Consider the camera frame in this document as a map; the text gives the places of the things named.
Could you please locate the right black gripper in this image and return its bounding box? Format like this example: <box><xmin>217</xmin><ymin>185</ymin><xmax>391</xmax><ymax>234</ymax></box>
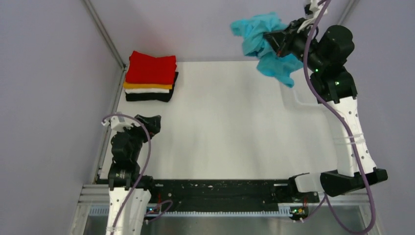
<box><xmin>264</xmin><ymin>18</ymin><xmax>325</xmax><ymax>72</ymax></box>

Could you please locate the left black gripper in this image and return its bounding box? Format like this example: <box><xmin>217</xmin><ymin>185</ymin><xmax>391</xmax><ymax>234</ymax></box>
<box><xmin>119</xmin><ymin>114</ymin><xmax>161</xmax><ymax>161</ymax></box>

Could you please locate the turquoise t shirt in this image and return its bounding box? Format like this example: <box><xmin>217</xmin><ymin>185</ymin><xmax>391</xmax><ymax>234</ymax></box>
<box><xmin>230</xmin><ymin>12</ymin><xmax>303</xmax><ymax>88</ymax></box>

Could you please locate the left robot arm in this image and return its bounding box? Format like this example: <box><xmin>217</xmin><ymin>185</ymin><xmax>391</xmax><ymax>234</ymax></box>
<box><xmin>102</xmin><ymin>113</ymin><xmax>161</xmax><ymax>235</ymax></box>

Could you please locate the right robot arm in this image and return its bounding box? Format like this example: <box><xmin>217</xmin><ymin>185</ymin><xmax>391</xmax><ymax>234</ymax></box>
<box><xmin>307</xmin><ymin>25</ymin><xmax>388</xmax><ymax>197</ymax></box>

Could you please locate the white folded t shirt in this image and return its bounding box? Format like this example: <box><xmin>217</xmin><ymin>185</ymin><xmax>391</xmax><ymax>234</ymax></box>
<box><xmin>124</xmin><ymin>88</ymin><xmax>170</xmax><ymax>94</ymax></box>

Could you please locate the orange folded t shirt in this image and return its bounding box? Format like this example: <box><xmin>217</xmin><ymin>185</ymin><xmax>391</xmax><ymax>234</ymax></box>
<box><xmin>123</xmin><ymin>82</ymin><xmax>173</xmax><ymax>90</ymax></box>

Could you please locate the red folded t shirt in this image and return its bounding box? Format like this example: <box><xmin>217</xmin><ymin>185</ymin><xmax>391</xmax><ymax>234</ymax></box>
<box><xmin>126</xmin><ymin>51</ymin><xmax>177</xmax><ymax>85</ymax></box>

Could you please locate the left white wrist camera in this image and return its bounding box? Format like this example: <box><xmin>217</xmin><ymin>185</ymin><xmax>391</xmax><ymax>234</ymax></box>
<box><xmin>101</xmin><ymin>113</ymin><xmax>133</xmax><ymax>132</ymax></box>

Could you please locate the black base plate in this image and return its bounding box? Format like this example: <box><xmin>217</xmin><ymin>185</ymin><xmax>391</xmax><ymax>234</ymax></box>
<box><xmin>97</xmin><ymin>177</ymin><xmax>320</xmax><ymax>213</ymax></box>

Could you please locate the aluminium frame rail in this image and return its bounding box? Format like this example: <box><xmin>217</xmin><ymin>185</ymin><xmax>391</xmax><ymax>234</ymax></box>
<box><xmin>78</xmin><ymin>184</ymin><xmax>369</xmax><ymax>206</ymax></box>

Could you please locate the white cable duct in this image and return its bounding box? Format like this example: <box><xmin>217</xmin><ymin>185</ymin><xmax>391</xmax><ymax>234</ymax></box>
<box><xmin>88</xmin><ymin>206</ymin><xmax>293</xmax><ymax>217</ymax></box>

